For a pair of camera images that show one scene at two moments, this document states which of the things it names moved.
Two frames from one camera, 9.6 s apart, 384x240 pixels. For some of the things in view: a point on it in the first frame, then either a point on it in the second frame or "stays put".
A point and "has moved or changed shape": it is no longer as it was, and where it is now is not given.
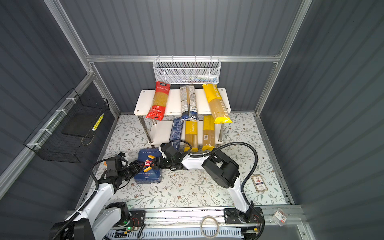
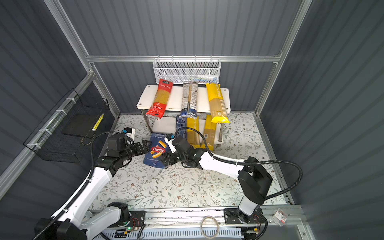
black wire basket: (64, 135) stays put
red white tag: (280, 217) stays put
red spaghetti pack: (157, 110) stays put
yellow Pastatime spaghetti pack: (191, 136) has moved or changed shape
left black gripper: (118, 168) → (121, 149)
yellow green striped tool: (96, 124) stays put
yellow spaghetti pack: (218, 111) stays put
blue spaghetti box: (176, 133) has moved or changed shape
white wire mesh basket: (187, 71) stays put
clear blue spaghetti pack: (188, 102) has moved or changed shape
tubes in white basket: (202, 78) stays put
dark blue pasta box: (148, 175) has moved or changed shape
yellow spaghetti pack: (208, 139) stays put
